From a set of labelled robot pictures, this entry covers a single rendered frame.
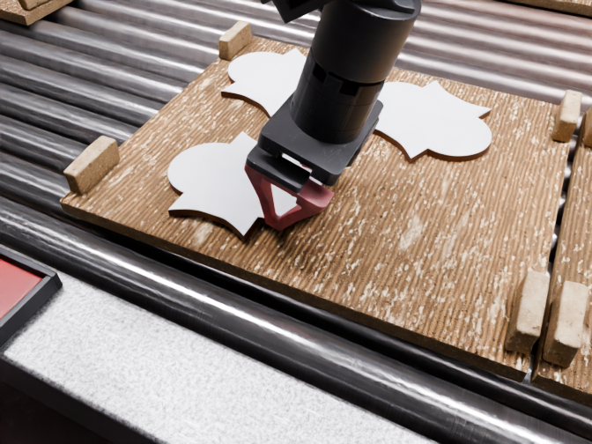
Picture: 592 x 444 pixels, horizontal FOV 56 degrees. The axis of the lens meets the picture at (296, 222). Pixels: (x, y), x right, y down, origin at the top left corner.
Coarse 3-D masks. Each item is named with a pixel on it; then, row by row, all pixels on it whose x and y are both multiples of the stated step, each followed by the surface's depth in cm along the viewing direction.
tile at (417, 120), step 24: (384, 96) 60; (408, 96) 60; (432, 96) 60; (384, 120) 57; (408, 120) 57; (432, 120) 57; (456, 120) 57; (480, 120) 57; (408, 144) 54; (432, 144) 54; (456, 144) 54; (480, 144) 54
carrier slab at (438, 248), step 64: (192, 128) 57; (256, 128) 57; (512, 128) 57; (128, 192) 50; (384, 192) 50; (448, 192) 50; (512, 192) 50; (192, 256) 46; (256, 256) 45; (320, 256) 45; (384, 256) 45; (448, 256) 45; (512, 256) 45; (384, 320) 41; (448, 320) 41
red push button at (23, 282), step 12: (0, 264) 45; (12, 264) 45; (0, 276) 44; (12, 276) 44; (24, 276) 44; (36, 276) 45; (0, 288) 44; (12, 288) 44; (24, 288) 44; (0, 300) 43; (12, 300) 43; (0, 312) 42
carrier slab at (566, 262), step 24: (576, 144) 58; (576, 168) 53; (576, 192) 50; (576, 216) 48; (576, 240) 46; (576, 264) 44; (552, 288) 43; (576, 360) 38; (552, 384) 38; (576, 384) 37
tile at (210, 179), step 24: (216, 144) 54; (240, 144) 54; (168, 168) 51; (192, 168) 51; (216, 168) 51; (240, 168) 51; (192, 192) 49; (216, 192) 49; (240, 192) 49; (216, 216) 47; (240, 216) 47
